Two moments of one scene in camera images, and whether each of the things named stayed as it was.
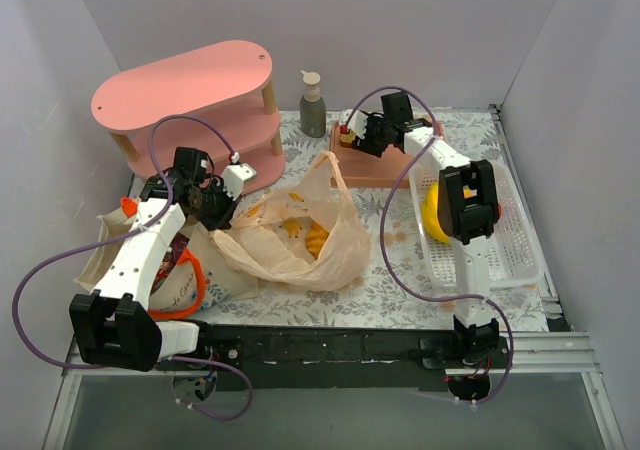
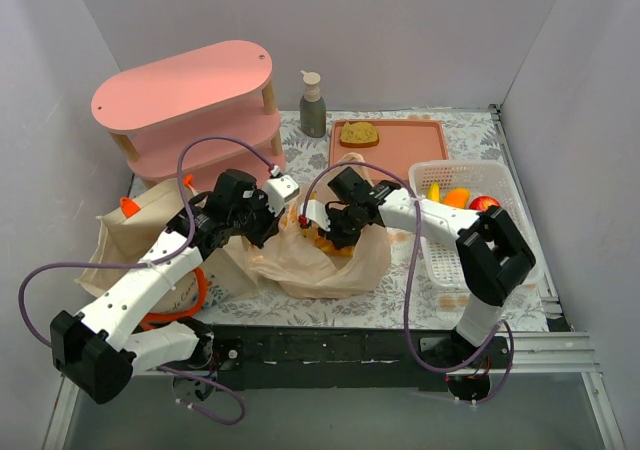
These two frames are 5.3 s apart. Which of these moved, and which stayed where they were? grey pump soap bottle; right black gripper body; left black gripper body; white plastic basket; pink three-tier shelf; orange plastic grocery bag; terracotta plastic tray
Moved: right black gripper body; left black gripper body; orange plastic grocery bag
Stayed: grey pump soap bottle; pink three-tier shelf; terracotta plastic tray; white plastic basket
